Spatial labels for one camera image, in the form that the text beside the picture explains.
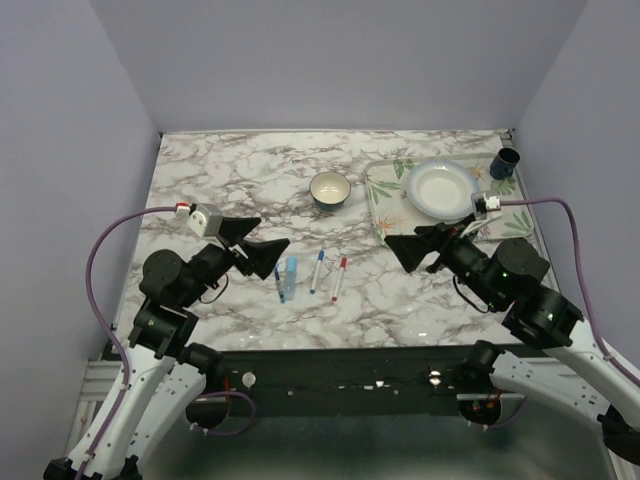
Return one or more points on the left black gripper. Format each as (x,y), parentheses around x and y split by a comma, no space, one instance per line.
(263,255)

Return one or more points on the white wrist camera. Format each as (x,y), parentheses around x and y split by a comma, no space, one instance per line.
(486,208)
(204,220)

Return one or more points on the dark blue cup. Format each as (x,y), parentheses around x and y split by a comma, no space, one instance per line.
(504,163)

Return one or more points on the white plate blue rim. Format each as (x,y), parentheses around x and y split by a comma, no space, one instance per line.
(441,189)

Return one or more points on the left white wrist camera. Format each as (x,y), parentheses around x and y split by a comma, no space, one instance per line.
(204,220)

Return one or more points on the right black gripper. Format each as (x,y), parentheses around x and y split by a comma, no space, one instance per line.
(411,248)

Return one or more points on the teal bowl cream inside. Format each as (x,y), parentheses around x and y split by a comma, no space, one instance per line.
(329,191)

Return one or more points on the aluminium rail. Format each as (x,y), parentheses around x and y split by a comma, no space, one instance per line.
(98,380)

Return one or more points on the thin teal blue pen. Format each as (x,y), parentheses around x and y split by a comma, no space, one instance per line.
(279,285)

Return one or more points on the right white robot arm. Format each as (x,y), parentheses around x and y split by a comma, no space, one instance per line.
(510,282)

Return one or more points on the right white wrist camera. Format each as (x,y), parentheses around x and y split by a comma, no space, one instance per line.
(486,208)

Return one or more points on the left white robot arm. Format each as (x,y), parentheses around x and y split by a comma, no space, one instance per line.
(162,370)

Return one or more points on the floral leaf serving tray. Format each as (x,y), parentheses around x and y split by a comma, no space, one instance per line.
(393,213)

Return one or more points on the white pen red tip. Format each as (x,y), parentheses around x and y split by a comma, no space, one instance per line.
(338,284)

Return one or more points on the white pen blue tip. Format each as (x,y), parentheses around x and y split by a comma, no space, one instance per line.
(317,271)

